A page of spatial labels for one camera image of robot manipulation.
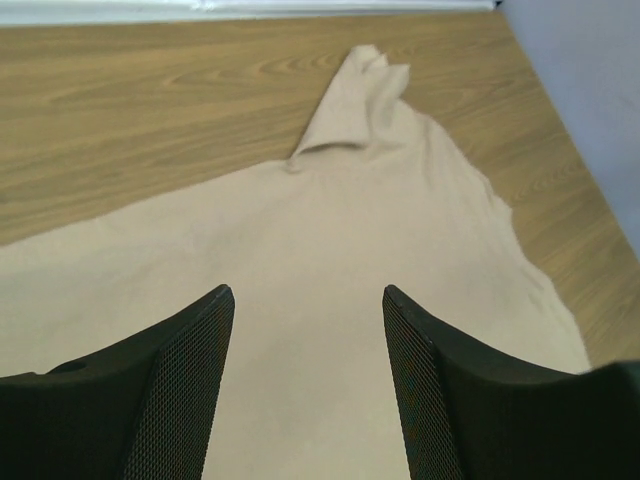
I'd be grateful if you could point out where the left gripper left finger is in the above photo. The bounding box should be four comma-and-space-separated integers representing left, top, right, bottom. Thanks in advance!
1, 285, 235, 479

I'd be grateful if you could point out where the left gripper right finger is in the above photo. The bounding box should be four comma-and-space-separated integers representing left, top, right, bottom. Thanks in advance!
382, 285, 639, 479

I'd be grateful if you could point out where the beige t shirt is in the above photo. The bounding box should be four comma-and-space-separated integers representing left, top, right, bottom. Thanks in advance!
1, 46, 590, 479

